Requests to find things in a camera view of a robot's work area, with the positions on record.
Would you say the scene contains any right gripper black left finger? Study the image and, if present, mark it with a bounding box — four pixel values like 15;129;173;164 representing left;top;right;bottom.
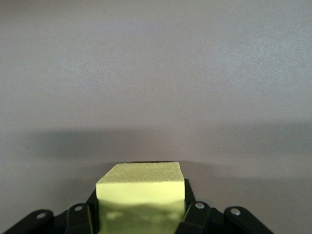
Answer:
0;189;100;234

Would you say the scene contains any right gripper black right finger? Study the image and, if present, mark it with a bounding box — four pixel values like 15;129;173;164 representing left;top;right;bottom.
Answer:
175;179;275;234

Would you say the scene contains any notched yellow foam block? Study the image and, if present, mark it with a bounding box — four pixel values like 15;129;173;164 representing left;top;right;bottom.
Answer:
95;162;185;234

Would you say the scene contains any brown table cover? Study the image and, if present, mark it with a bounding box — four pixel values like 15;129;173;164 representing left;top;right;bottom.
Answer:
0;0;312;234

